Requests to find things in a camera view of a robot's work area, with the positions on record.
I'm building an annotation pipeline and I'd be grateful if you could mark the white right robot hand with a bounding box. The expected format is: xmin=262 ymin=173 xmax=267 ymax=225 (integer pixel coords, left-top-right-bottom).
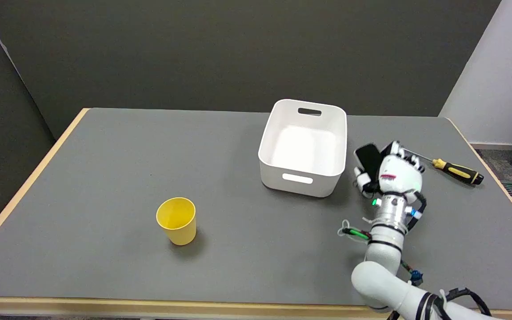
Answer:
xmin=354 ymin=141 xmax=426 ymax=196

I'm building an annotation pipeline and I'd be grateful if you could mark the black phone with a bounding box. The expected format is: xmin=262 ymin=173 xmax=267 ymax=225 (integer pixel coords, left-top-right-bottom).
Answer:
xmin=354 ymin=144 xmax=384 ymax=182

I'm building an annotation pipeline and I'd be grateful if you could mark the white plastic container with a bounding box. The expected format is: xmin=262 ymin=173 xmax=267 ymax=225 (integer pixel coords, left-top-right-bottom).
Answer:
xmin=258 ymin=99 xmax=348 ymax=198

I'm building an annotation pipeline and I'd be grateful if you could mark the yellow plastic cup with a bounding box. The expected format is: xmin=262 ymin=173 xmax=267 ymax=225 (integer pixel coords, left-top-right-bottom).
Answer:
xmin=156 ymin=197 xmax=197 ymax=246

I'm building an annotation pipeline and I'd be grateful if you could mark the yellow black handled screwdriver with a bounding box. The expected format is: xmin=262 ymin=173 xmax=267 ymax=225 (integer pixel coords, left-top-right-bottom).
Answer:
xmin=401 ymin=149 xmax=484 ymax=185

